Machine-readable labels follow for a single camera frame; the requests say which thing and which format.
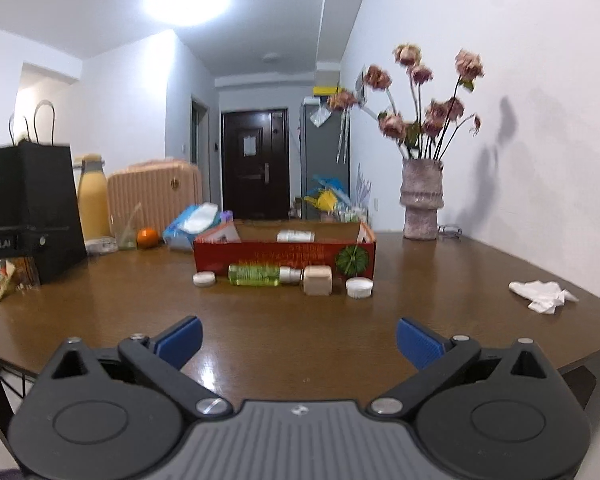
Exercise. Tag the purple decorative plant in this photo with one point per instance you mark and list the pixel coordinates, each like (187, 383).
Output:
(362, 190)

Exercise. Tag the clear straw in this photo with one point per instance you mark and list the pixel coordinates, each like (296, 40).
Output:
(134, 215)

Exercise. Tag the blue tissue pack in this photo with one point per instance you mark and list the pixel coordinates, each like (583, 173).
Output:
(187, 227)

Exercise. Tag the white folded umbrella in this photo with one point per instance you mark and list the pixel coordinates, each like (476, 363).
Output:
(343, 140)

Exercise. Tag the clear glass cup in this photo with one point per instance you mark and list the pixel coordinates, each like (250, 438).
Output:
(126, 240)

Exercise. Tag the grey stone vase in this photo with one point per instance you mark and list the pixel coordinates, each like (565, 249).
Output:
(420, 200)

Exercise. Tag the crumpled white tissue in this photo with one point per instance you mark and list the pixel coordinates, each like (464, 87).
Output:
(540, 295)

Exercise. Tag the pink suitcase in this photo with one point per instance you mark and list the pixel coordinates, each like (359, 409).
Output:
(155, 195)

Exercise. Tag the dark wooden door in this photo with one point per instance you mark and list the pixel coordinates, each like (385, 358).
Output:
(252, 170)

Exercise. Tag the white tube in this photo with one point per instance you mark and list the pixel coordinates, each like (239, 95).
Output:
(295, 236)

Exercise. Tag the yellow bottle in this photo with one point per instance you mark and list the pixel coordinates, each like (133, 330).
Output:
(94, 205)

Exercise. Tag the wall picture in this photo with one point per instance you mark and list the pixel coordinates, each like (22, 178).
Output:
(360, 87)

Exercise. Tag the orange fruit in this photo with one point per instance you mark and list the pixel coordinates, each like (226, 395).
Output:
(147, 238)

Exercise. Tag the dried pink roses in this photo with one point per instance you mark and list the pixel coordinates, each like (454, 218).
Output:
(437, 115)

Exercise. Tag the red cardboard box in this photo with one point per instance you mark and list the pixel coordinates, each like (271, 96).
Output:
(280, 255)

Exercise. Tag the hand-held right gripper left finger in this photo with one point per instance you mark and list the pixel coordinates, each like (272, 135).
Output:
(180, 341)

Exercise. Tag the paper note on fridge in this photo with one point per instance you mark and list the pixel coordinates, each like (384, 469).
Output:
(320, 117)

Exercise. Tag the yellow plastic item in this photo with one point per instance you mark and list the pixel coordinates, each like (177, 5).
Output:
(322, 202)

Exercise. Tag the yellow box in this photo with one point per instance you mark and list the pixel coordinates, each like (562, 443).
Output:
(325, 90)

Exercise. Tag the grey fridge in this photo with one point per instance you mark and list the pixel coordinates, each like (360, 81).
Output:
(322, 160)

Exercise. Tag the beige square jar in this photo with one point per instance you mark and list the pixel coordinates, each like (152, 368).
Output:
(317, 281)

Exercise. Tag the side doorway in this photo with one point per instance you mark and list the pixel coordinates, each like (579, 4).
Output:
(198, 132)

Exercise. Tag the clear snack bag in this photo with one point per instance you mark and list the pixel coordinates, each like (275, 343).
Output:
(27, 272)

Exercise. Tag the white ribbed jar lid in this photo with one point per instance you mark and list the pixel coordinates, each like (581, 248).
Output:
(358, 287)

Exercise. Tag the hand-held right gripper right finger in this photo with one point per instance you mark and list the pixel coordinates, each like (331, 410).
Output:
(419, 342)

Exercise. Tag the black paper bag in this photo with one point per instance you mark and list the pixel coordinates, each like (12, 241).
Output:
(40, 185)

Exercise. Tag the green clear bottle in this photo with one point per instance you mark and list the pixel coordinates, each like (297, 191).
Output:
(255, 275)

